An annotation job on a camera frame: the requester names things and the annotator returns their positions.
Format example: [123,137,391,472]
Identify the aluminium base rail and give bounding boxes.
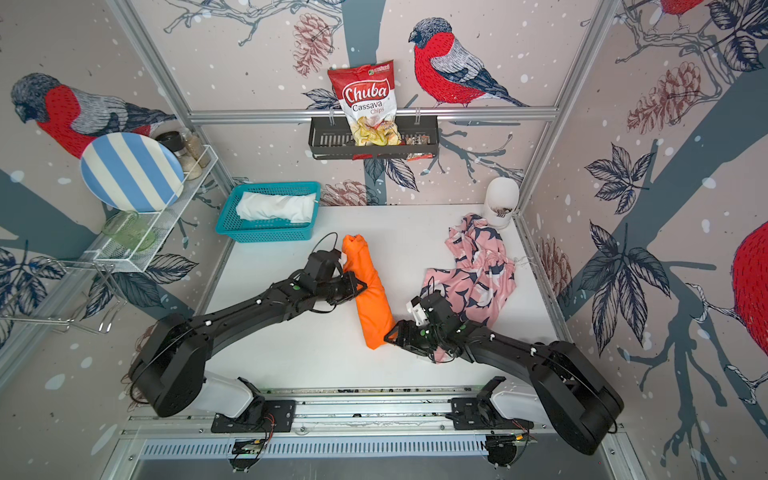
[119,386,625,436]

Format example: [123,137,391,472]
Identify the orange cloth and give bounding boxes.
[342,235,395,350]

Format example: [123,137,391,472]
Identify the beige spice jar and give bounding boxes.
[179,131,209,181]

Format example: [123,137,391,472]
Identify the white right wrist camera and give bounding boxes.
[406,296,429,327]

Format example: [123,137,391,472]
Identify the red Chuba chips bag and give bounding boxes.
[328,60,402,147]

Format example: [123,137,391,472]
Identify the white mannequin head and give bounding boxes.
[482,177,520,229]

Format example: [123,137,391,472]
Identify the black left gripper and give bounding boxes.
[315,269,370,304]

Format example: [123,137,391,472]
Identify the blue white striped plate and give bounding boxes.
[80,133,184,213]

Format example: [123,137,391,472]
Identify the teal plastic basket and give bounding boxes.
[215,181,322,243]

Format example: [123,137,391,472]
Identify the green glass cup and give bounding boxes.
[102,211,157,252]

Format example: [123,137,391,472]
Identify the clear acrylic wall shelf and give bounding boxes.
[84,145,219,273]

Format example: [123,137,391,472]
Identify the white shorts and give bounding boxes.
[236,192,316,224]

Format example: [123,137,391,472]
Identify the aluminium frame crossbar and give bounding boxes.
[187,106,559,126]

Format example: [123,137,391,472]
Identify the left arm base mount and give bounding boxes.
[211,377,296,434]

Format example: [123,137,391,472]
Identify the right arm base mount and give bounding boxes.
[445,376,534,431]

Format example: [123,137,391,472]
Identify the black wire hanging basket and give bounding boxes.
[308,115,440,161]

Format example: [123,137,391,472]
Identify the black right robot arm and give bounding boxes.
[384,293,624,455]

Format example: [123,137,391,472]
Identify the dark lid spice jar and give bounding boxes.
[155,131,188,158]

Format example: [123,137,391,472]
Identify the pink patterned cloth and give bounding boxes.
[418,213,516,364]

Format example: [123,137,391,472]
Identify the metal wire rack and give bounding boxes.
[1,257,127,339]

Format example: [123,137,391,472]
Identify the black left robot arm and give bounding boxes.
[128,249,368,417]

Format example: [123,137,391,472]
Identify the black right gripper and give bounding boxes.
[382,320,445,355]

